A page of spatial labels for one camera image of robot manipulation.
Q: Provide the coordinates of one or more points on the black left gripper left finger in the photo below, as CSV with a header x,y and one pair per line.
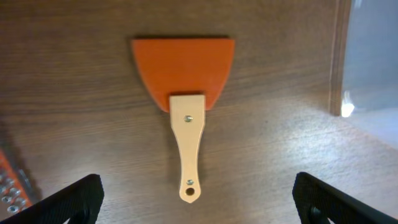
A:
x,y
79,203

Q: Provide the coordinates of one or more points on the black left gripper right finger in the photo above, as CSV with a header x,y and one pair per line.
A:
x,y
318,202

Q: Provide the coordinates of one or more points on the orange bit holder strip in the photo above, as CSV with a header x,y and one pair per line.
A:
x,y
14,190

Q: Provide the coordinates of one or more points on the clear plastic container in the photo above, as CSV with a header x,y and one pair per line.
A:
x,y
369,85

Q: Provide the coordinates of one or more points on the orange scraper with wooden handle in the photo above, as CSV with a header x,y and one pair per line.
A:
x,y
185,77

